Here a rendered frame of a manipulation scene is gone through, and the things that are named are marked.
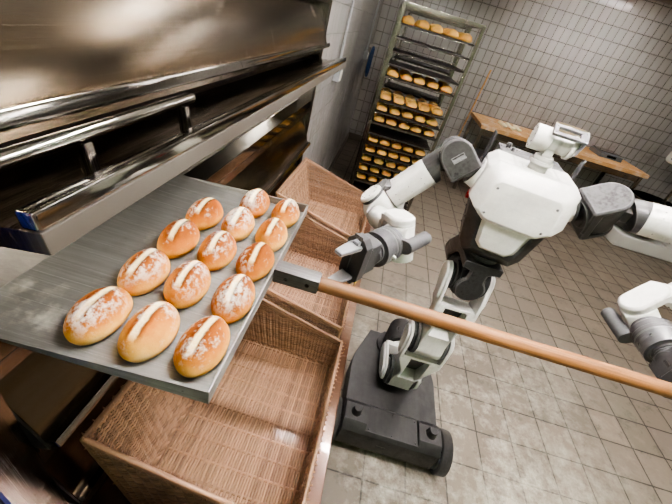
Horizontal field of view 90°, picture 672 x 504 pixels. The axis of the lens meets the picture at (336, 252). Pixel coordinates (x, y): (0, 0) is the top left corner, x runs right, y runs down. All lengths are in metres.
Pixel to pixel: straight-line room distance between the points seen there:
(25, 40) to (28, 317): 0.35
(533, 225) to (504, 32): 4.68
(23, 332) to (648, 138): 6.65
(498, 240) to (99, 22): 1.02
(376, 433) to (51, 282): 1.37
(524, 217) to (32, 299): 1.09
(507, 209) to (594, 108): 5.15
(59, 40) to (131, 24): 0.14
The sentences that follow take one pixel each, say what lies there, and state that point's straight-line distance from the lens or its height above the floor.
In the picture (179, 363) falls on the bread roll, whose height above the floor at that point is 1.21.
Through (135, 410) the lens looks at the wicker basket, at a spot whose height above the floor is 0.77.
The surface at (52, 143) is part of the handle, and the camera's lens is 0.44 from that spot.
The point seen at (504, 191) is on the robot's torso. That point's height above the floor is 1.34.
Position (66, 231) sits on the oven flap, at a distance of 0.40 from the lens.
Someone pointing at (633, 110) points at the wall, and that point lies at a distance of 6.40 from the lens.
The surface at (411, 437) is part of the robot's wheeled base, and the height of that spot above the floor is 0.19.
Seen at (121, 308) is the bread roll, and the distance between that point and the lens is 0.58.
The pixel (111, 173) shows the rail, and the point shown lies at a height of 1.43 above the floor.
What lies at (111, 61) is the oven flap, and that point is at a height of 1.49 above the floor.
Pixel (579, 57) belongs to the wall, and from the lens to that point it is 5.95.
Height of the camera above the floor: 1.63
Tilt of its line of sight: 35 degrees down
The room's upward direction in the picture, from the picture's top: 17 degrees clockwise
